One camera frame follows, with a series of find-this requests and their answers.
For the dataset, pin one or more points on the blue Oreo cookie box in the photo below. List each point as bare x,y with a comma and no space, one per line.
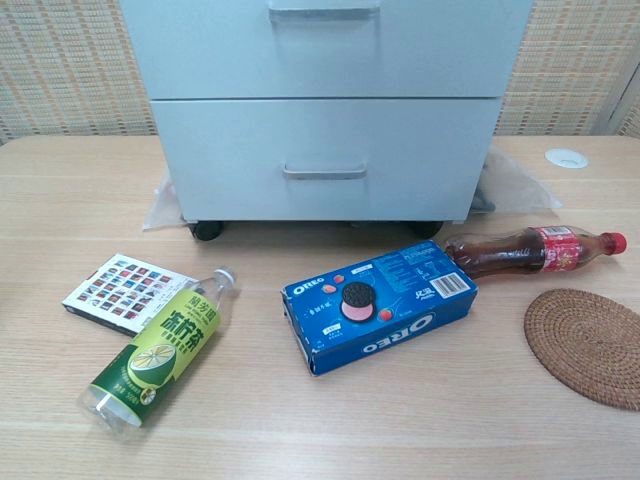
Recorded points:
390,320

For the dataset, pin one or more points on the wide woven bamboo screen panel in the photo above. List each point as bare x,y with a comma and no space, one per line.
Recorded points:
65,65

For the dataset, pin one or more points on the patterned card sheet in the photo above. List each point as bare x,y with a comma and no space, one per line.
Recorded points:
120,290

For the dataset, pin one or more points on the black caster wheel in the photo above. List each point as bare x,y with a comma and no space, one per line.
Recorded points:
207,231
426,230

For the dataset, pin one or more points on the cola bottle with red cap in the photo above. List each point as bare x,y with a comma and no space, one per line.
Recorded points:
505,250

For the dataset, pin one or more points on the round woven rattan coaster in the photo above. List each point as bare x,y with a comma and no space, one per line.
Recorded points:
585,345

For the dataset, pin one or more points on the white drawer cabinet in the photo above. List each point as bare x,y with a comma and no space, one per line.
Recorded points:
320,221

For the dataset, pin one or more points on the clear plastic sheet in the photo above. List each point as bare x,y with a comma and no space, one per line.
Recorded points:
520,190

